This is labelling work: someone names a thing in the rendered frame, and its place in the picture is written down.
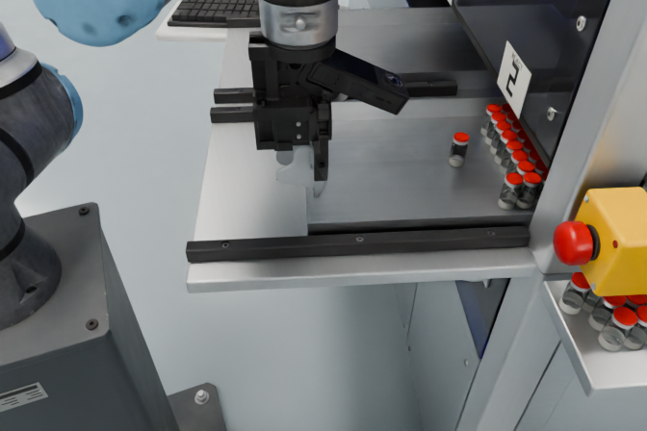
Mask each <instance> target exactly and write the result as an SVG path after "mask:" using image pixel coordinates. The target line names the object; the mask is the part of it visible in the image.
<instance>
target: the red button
mask: <svg viewBox="0 0 647 431"><path fill-rule="evenodd" d="M553 243H554V250H555V253H556V256H557V258H558V259H559V260H560V261H561V262H562V263H564V264H565V265H567V266H584V265H586V264H587V263H588V262H589V261H590V259H591V256H592V252H593V240H592V236H591V233H590V231H589V229H588V227H587V226H586V225H585V224H584V223H583V222H581V221H564V222H562V223H560V224H559V225H558V226H557V227H556V229H555V231H554V239H553Z"/></svg>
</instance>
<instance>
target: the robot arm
mask: <svg viewBox="0 0 647 431"><path fill-rule="evenodd" d="M33 1H34V3H35V5H36V7H37V9H38V10H39V12H40V14H41V15H42V16H43V17H44V18H45V19H49V20H50V21H51V22H52V23H53V24H54V25H55V26H56V27H57V28H58V31H59V33H61V34H62V35H64V36H65V37H67V38H69V39H71V40H73V41H75V42H78V43H81V44H84V45H87V46H92V47H106V46H111V45H115V44H117V43H120V42H122V41H124V40H125V39H127V38H130V37H131V36H133V35H134V34H135V33H137V32H138V31H139V30H140V29H142V28H144V27H145V26H147V25H148V24H150V23H151V22H152V21H153V20H154V19H155V18H156V17H157V15H158V14H159V13H160V11H161V9H162V8H163V7H164V6H165V5H166V4H167V3H169V2H170V1H171V0H33ZM259 10H260V21H261V31H249V43H248V57H249V60H250V62H251V72H252V82H253V107H252V111H253V120H254V130H255V139H256V149H257V150H274V151H277V152H276V160H277V161H278V162H279V163H280V164H282V165H285V166H283V167H281V168H279V169H278V170H277V171H276V174H275V176H276V179H277V180H278V181H279V182H280V183H283V184H290V185H296V186H303V187H308V188H311V189H312V190H313V195H314V197H319V196H320V195H321V193H322V192H323V191H324V189H325V187H326V184H327V175H328V141H329V140H331V138H332V111H331V101H332V99H333V97H334V96H333V91H334V90H335V91H338V92H340V93H343V94H344V95H347V96H349V97H352V98H354V99H357V100H359V101H362V102H364V103H366V104H369V105H371V106H374V107H376V108H379V109H381V110H383V111H385V112H388V113H390V114H394V115H397V114H399V113H400V111H401V110H402V108H403V107H404V105H405V104H406V103H407V101H408V100H409V99H410V98H409V95H408V92H407V89H406V86H405V83H404V80H403V78H402V77H401V76H399V75H397V74H395V73H393V72H390V71H387V70H385V69H383V68H381V67H378V66H376V65H374V64H371V63H368V62H366V61H363V60H361V59H359V58H356V57H354V56H353V55H351V54H348V53H346V52H344V51H341V50H339V49H337V48H336V33H337V32H338V0H259ZM256 98H257V100H256ZM83 118H84V110H83V105H82V101H81V98H80V96H79V93H78V91H77V90H76V88H75V87H74V86H73V84H72V83H71V82H70V81H69V79H68V78H67V77H66V76H65V75H64V74H63V75H60V74H58V69H57V68H56V67H54V66H52V65H50V64H48V63H44V62H40V61H39V60H38V58H37V56H36V55H35V54H34V53H32V52H30V51H27V50H24V49H21V48H19V47H16V46H15V45H14V43H13V41H12V39H11V37H10V35H9V34H8V32H7V30H6V28H5V27H4V25H3V23H2V21H1V20H0V330H1V329H4V328H7V327H9V326H12V325H14V324H16V323H18V322H19V321H21V320H23V319H24V318H26V317H28V316H30V315H31V314H33V313H34V312H35V311H37V310H38V309H39V308H40V307H41V306H42V305H43V304H44V303H45V302H46V301H47V300H48V299H49V298H50V297H51V295H52V294H53V293H54V291H55V290H56V288H57V287H58V285H59V283H60V280H61V276H62V264H61V261H60V259H59V257H58V255H57V253H56V251H55V249H54V247H53V246H52V245H51V243H50V242H49V241H47V240H46V239H45V238H44V237H42V236H41V235H40V234H39V233H37V232H36V231H35V230H34V229H32V228H31V227H30V226H29V225H27V224H26V223H25V222H24V220H23V218H22V217H21V215H20V213H19V211H18V209H17V208H16V206H15V204H14V202H15V199H16V198H17V197H18V196H19V195H20V194H21V193H22V192H24V190H25V189H26V188H27V187H28V186H29V185H30V184H31V183H32V182H33V181H34V180H35V179H36V178H37V177H38V176H39V175H40V174H41V173H42V172H43V171H44V170H45V169H46V168H47V167H48V166H49V165H50V163H51V162H52V161H53V160H54V159H55V158H56V157H57V156H58V155H60V154H62V153H63V152H64V151H65V150H66V149H67V148H68V147H69V146H70V144H71V142H72V141H73V139H74V137H75V136H76V135H77V134H78V132H79V131H80V129H81V126H82V123H83ZM310 141H311V143H310Z"/></svg>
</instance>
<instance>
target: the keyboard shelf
mask: <svg viewBox="0 0 647 431"><path fill-rule="evenodd" d="M181 1H182V0H179V1H177V2H176V4H175V5H174V7H173V8H172V9H171V11H170V12H169V14H168V16H167V17H166V18H165V20H164V21H163V23H162V24H161V25H160V27H159V28H158V30H157V31H156V33H155V38H156V39H157V40H168V41H196V42H223V43H225V41H226V35H227V29H228V28H199V27H170V26H168V25H167V22H168V20H169V18H170V17H171V15H172V14H173V13H174V11H175V10H176V8H177V7H178V5H179V4H180V3H181ZM340 10H349V7H348V6H344V5H340Z"/></svg>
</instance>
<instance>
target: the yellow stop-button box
mask: <svg viewBox="0 0 647 431"><path fill-rule="evenodd" d="M574 221H581V222H583V223H584V224H585V225H586V226H587V227H588V229H589V231H590V233H591V236H592V240H593V252H592V256H591V259H590V261H589V262H588V263H587V264H586V265H584V266H579V267H580V268H581V270H582V273H583V275H584V277H585V278H586V280H587V282H588V284H589V286H590V287H591V289H592V290H593V292H594V293H595V294H596V295H597V296H614V295H633V294H647V186H645V187H643V188H641V187H634V188H611V189H591V190H588V191H587V192H586V194H585V196H584V199H583V201H582V204H581V206H580V208H579V211H578V213H577V215H576V218H575V220H574Z"/></svg>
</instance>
